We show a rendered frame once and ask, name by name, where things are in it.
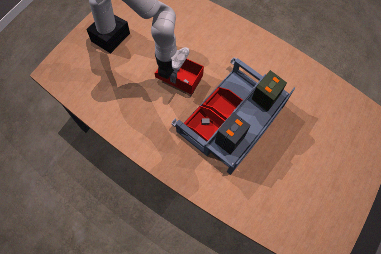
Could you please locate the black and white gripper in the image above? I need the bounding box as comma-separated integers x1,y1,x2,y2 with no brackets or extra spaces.
155,47,190,83

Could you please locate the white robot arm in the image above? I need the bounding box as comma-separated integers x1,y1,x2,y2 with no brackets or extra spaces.
89,0,176,53

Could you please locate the black case with orange latches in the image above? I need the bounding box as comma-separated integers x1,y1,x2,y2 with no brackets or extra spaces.
215,112,251,154

